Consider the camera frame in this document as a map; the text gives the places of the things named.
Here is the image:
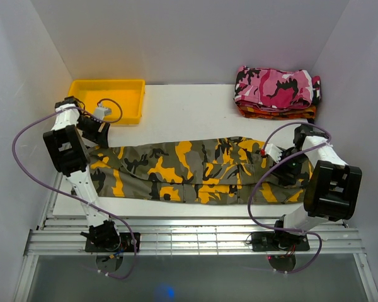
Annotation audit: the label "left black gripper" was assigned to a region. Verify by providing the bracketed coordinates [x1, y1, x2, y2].
[76, 115, 111, 148]

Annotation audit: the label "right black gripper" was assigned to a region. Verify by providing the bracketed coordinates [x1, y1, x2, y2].
[270, 148, 309, 186]

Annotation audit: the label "yellow green camouflage trousers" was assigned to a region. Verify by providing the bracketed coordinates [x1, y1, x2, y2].
[89, 137, 304, 205]

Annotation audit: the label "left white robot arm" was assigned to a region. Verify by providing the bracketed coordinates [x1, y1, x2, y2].
[43, 96, 121, 252]

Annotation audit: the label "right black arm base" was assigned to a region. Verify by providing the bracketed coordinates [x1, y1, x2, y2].
[246, 231, 310, 252]

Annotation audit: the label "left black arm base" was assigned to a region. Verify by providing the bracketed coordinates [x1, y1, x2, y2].
[84, 232, 134, 253]

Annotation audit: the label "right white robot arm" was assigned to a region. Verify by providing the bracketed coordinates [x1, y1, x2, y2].
[271, 124, 362, 250]

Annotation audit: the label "orange camouflage folded trousers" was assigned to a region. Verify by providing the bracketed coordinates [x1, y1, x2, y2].
[235, 102, 317, 121]

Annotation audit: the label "pink camouflage folded trousers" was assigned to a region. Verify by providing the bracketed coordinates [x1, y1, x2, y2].
[234, 65, 322, 112]

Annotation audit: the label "yellow plastic tray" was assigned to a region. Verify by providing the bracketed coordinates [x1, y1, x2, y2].
[68, 79, 145, 125]

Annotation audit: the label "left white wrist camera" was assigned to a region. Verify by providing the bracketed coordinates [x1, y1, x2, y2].
[93, 103, 112, 120]

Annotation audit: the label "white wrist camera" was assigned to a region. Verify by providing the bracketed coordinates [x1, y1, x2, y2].
[93, 103, 112, 120]
[261, 143, 283, 163]

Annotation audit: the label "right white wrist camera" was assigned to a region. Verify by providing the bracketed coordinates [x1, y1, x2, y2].
[261, 143, 283, 163]

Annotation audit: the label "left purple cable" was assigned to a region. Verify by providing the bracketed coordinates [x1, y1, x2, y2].
[11, 98, 139, 279]

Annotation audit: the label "aluminium rail frame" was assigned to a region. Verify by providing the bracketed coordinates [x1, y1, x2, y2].
[12, 176, 378, 302]

